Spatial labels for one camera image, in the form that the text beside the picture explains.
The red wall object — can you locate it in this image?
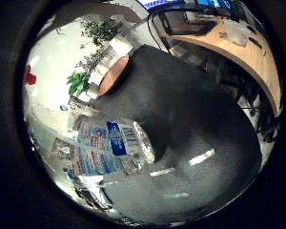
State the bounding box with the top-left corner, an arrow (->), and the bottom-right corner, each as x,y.
24,65 -> 37,86

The green leafy plant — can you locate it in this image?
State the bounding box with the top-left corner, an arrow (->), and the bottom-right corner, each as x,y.
66,70 -> 91,95

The white plant pot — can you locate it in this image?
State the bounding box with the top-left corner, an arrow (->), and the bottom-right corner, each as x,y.
109,33 -> 133,58

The light wooden desk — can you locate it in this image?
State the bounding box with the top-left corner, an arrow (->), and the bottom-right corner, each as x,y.
163,15 -> 282,116

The black desk mat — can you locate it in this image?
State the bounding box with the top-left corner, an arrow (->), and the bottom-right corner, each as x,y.
168,20 -> 218,36

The clear plastic spray bottle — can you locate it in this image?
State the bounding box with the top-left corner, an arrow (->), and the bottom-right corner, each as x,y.
51,117 -> 156,213

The clear plastic container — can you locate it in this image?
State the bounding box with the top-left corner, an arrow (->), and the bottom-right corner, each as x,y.
223,18 -> 252,48

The computer monitor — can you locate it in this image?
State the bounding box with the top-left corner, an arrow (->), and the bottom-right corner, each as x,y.
136,0 -> 233,13

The dark leafy potted plant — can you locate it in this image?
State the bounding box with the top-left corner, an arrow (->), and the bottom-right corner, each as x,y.
75,18 -> 123,73

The brown wooden bowl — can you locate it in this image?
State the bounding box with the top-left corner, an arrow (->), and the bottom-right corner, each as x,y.
97,54 -> 131,96

